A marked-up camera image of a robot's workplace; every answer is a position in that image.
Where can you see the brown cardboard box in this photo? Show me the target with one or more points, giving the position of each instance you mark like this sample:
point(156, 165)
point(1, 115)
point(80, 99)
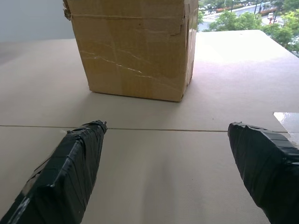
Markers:
point(137, 49)

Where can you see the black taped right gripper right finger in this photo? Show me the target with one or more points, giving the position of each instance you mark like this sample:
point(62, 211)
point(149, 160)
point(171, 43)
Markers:
point(266, 168)

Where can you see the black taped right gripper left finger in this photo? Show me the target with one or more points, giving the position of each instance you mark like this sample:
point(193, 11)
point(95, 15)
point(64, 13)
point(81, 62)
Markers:
point(63, 177)

